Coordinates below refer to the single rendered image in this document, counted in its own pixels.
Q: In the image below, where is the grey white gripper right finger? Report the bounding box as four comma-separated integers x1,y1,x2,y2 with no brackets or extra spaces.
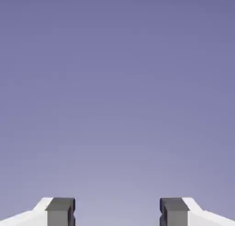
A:
159,197,235,226

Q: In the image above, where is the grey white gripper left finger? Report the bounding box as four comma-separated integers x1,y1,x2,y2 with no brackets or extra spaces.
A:
0,197,76,226

